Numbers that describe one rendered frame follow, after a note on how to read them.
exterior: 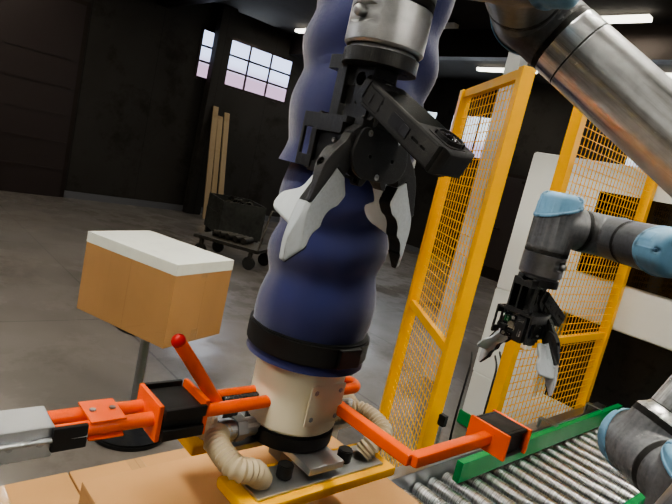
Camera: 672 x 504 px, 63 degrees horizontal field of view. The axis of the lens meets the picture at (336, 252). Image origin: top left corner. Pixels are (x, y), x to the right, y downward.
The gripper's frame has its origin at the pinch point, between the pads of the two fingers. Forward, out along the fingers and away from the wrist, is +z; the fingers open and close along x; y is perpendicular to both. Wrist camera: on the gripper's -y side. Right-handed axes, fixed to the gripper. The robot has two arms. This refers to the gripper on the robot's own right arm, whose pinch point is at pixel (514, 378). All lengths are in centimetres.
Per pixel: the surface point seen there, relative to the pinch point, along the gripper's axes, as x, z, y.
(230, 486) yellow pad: -18, 23, 46
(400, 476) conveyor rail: -58, 70, -56
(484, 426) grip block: -1.0, 9.7, 4.2
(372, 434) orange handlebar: -8.1, 11.2, 26.9
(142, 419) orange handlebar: -23, 11, 61
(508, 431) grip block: 2.8, 9.0, 2.2
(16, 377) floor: -283, 130, 15
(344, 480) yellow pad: -12.0, 22.5, 26.5
